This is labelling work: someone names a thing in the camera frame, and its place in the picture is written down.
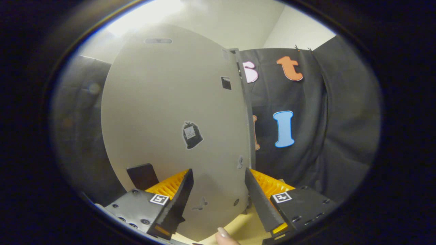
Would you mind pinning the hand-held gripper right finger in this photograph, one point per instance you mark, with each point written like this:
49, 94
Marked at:
260, 204

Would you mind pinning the grey shoe cabinet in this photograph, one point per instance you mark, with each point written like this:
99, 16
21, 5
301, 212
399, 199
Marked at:
248, 102

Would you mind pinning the white shoe cabinet door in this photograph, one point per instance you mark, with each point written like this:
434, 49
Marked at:
163, 102

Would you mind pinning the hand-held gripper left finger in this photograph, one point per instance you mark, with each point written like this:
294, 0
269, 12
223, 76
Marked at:
177, 204

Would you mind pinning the black backdrop cloth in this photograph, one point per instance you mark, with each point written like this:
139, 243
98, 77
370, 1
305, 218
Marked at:
340, 119

